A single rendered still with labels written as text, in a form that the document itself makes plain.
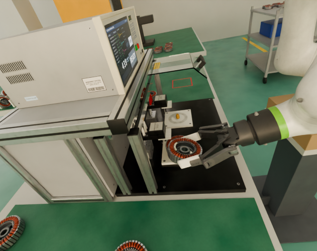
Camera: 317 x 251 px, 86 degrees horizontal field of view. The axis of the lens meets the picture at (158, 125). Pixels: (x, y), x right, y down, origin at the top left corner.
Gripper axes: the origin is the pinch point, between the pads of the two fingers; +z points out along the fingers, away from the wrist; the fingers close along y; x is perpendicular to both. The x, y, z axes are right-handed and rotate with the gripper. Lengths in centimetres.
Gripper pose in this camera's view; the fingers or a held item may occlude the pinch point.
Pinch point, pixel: (185, 150)
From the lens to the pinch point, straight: 57.9
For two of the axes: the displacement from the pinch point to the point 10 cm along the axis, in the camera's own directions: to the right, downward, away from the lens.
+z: -8.7, 3.4, 3.6
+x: -4.7, -7.9, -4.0
